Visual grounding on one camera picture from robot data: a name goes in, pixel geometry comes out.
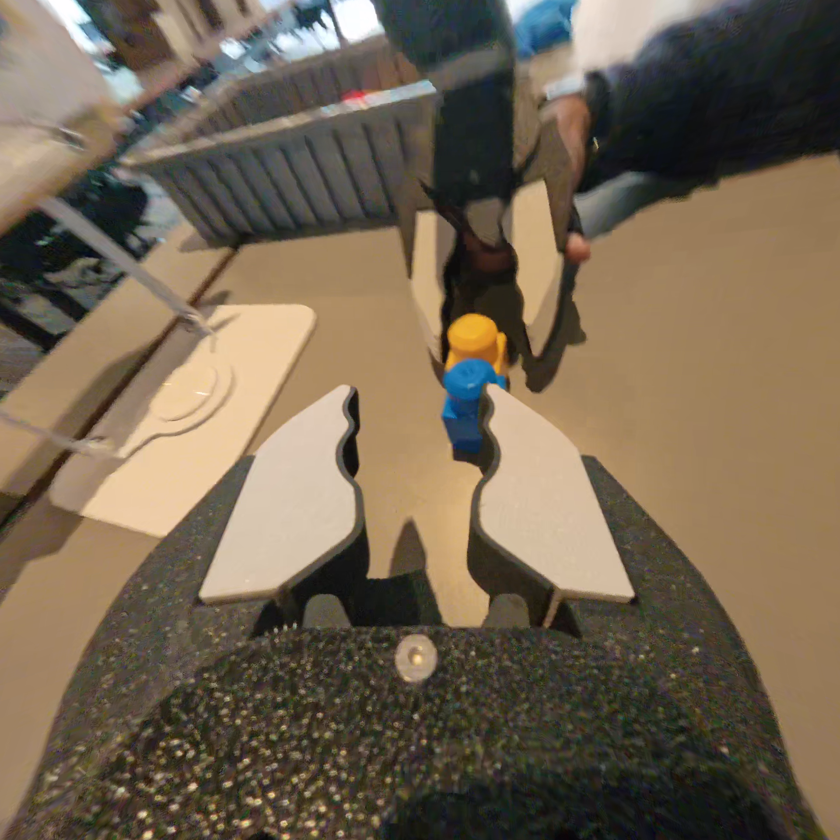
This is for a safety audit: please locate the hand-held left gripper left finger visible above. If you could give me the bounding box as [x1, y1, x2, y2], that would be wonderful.
[198, 384, 367, 606]

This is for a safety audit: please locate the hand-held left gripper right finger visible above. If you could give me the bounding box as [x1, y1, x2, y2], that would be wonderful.
[468, 384, 637, 629]

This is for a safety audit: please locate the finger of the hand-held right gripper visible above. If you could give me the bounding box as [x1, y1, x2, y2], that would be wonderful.
[397, 190, 463, 366]
[508, 180, 581, 360]

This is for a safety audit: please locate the yellow one-stud mega block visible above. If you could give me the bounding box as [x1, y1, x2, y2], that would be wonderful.
[445, 314, 511, 388]

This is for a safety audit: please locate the blue one-stud mega block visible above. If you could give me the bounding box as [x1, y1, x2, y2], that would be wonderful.
[441, 360, 509, 455]

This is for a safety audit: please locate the grey storage bin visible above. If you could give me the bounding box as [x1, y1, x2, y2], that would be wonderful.
[125, 36, 442, 245]

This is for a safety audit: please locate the person's right forearm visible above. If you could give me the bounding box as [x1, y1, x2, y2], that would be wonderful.
[584, 0, 840, 198]

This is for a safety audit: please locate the person's right hand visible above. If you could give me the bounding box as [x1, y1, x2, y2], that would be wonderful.
[556, 97, 593, 266]

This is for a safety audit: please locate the person's clothed body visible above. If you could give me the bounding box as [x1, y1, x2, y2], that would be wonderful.
[574, 164, 703, 240]

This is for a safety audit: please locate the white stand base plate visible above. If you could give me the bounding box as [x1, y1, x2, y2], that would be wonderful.
[49, 303, 317, 539]

